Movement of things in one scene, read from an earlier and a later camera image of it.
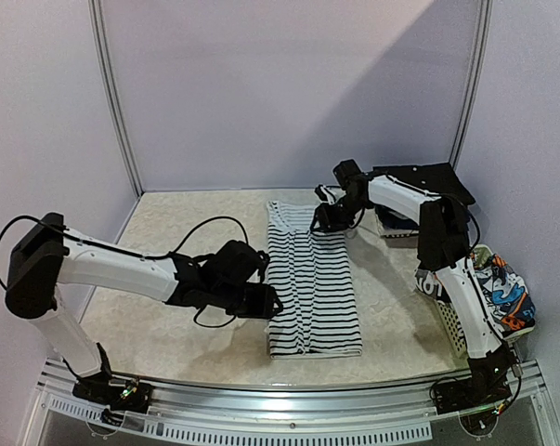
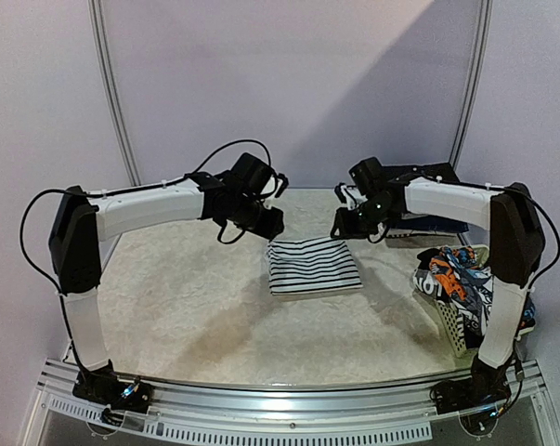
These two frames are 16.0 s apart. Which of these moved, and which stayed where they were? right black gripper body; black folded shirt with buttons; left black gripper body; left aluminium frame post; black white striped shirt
Moved: left black gripper body; black white striped shirt; right black gripper body
Stayed: black folded shirt with buttons; left aluminium frame post
